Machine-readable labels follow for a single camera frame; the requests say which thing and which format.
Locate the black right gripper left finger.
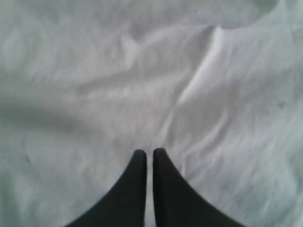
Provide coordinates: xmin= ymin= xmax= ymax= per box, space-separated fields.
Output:
xmin=67 ymin=150 xmax=147 ymax=227

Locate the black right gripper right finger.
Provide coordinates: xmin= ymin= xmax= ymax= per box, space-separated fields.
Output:
xmin=153 ymin=148 xmax=242 ymax=227

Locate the white printed t-shirt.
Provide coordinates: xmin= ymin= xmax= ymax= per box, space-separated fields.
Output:
xmin=0 ymin=0 xmax=303 ymax=227

